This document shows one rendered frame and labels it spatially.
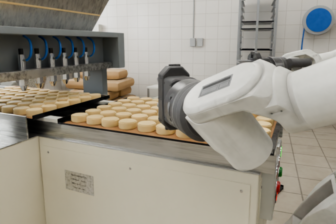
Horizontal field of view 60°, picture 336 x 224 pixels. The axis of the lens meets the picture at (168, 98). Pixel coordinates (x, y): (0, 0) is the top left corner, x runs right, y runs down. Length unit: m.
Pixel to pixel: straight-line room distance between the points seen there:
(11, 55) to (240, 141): 0.84
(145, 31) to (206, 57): 1.16
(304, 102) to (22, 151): 0.86
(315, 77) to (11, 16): 0.91
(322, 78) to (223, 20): 4.54
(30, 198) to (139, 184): 0.39
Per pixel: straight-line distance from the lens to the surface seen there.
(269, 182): 0.77
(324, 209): 0.84
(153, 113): 0.90
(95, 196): 0.95
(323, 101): 0.31
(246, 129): 0.37
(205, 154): 0.74
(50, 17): 1.15
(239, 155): 0.38
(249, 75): 0.32
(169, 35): 5.03
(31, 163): 1.05
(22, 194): 1.05
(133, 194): 0.87
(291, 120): 0.32
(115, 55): 1.37
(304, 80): 0.32
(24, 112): 1.06
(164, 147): 0.78
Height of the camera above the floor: 1.13
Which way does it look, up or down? 11 degrees down
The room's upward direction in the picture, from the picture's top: straight up
